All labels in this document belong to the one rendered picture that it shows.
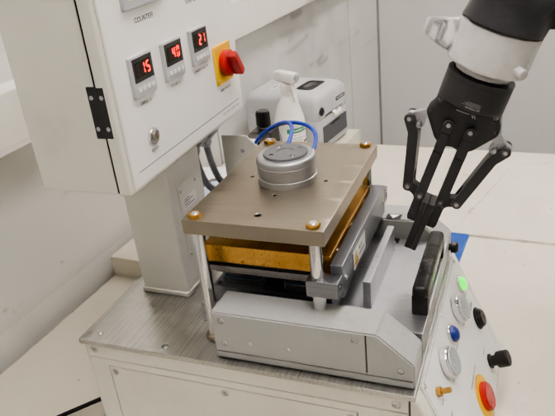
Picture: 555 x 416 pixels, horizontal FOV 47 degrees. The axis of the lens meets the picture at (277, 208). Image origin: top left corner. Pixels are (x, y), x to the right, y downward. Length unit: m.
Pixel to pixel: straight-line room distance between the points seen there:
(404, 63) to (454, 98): 2.57
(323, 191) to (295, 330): 0.18
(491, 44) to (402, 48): 2.58
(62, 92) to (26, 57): 0.05
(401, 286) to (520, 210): 0.73
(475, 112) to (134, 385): 0.58
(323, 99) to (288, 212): 1.02
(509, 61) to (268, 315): 0.39
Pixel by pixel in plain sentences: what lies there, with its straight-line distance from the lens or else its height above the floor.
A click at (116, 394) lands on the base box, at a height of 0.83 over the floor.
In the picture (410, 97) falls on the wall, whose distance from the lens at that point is 3.33.
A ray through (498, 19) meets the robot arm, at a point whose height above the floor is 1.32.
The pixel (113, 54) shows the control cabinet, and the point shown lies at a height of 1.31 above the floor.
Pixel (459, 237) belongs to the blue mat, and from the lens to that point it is 1.43.
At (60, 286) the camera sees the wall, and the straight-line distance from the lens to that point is 1.34.
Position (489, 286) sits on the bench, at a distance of 1.27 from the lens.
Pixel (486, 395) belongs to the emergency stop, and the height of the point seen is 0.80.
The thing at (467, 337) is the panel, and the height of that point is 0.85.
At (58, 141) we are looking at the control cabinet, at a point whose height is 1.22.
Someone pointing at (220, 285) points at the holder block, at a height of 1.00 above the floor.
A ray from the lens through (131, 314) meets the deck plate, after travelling 0.95.
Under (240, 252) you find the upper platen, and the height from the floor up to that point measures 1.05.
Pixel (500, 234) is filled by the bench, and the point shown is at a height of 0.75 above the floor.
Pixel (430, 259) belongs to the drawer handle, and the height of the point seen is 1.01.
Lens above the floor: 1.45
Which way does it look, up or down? 26 degrees down
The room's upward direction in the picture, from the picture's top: 6 degrees counter-clockwise
